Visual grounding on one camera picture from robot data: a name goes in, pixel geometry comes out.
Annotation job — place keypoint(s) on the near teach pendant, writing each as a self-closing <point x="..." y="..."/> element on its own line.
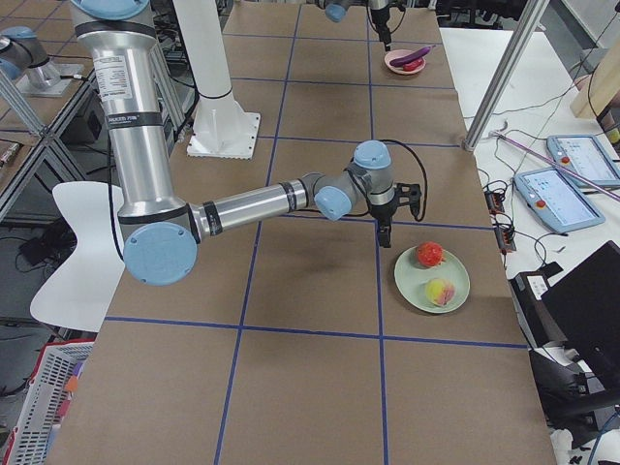
<point x="558" y="203"/>

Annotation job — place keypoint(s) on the green plate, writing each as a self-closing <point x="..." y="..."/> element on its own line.
<point x="410" y="278"/>

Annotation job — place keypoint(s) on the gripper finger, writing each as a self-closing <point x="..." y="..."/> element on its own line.
<point x="386" y="39"/>
<point x="384" y="235"/>

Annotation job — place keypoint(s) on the white chair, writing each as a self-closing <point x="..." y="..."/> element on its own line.
<point x="78" y="294"/>

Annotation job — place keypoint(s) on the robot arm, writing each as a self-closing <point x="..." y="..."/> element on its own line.
<point x="336" y="10"/>
<point x="168" y="208"/>

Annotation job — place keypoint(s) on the aluminium frame post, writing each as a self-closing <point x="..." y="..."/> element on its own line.
<point x="520" y="37"/>

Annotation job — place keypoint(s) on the peach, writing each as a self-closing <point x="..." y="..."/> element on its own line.
<point x="439" y="291"/>

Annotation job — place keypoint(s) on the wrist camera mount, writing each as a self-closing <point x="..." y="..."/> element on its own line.
<point x="409" y="195"/>

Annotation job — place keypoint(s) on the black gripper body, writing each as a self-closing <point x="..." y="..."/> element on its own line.
<point x="381" y="15"/>
<point x="383" y="213"/>

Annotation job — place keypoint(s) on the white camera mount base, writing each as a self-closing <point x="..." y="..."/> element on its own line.
<point x="223" y="129"/>

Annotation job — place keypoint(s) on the white plastic basket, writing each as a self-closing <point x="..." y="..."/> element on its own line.
<point x="50" y="389"/>

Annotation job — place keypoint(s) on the far teach pendant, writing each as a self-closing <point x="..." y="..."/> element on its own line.
<point x="586" y="156"/>

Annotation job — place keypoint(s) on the red chili pepper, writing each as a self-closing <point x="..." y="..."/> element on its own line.
<point x="412" y="66"/>

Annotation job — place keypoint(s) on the purple eggplant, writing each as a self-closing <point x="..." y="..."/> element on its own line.
<point x="401" y="61"/>

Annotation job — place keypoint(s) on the black monitor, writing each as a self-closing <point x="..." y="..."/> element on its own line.
<point x="585" y="305"/>

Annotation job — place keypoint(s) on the pink plate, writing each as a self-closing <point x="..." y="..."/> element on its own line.
<point x="397" y="53"/>

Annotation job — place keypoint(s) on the red pomegranate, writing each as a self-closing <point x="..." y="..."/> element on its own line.
<point x="430" y="254"/>

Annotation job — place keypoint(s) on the white camera pole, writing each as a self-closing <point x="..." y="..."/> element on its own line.
<point x="202" y="37"/>

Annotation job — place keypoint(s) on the teach pendant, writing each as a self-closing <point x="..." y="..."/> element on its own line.
<point x="586" y="156"/>
<point x="558" y="203"/>

